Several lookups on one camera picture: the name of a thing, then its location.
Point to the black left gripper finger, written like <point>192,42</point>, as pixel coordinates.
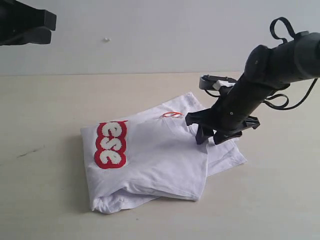
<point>19,16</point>
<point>39,36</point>

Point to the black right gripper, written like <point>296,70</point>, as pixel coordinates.
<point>229,112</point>

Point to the white t-shirt red patch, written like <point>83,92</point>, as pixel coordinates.
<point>136,159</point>

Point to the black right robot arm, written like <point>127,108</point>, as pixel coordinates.
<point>267,71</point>

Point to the orange neck label tag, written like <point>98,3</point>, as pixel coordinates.
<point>172,114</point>

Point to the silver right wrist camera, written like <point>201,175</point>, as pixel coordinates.
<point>214,83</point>

